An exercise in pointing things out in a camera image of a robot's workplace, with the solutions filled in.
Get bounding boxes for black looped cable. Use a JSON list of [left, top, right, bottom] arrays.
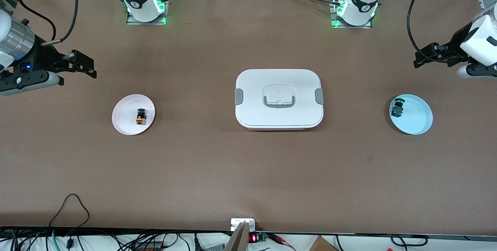
[[49, 194, 90, 230]]

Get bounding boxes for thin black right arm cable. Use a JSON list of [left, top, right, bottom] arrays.
[[17, 0, 57, 42]]

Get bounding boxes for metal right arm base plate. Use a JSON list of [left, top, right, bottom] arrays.
[[126, 0, 170, 25]]

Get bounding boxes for brown wooden strip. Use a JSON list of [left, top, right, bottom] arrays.
[[224, 221, 250, 251]]

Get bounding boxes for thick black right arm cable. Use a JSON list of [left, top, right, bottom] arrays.
[[40, 0, 78, 47]]

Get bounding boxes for brown cardboard box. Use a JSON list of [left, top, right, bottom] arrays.
[[309, 235, 338, 251]]

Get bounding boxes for teal cable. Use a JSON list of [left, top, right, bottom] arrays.
[[46, 230, 59, 251]]

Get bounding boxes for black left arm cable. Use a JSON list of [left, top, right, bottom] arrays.
[[407, 0, 439, 63]]

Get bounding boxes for light blue plate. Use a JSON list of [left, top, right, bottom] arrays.
[[389, 94, 433, 135]]

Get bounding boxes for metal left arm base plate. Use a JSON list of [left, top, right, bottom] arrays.
[[330, 0, 373, 29]]

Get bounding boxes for white lunch box grey latches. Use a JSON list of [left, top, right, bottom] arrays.
[[235, 69, 324, 130]]

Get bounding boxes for small white device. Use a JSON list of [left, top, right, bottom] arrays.
[[231, 218, 256, 232]]

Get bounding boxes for green and black switch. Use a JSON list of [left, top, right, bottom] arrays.
[[391, 97, 405, 118]]

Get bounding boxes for pink plate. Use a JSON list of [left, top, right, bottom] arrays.
[[112, 94, 156, 135]]

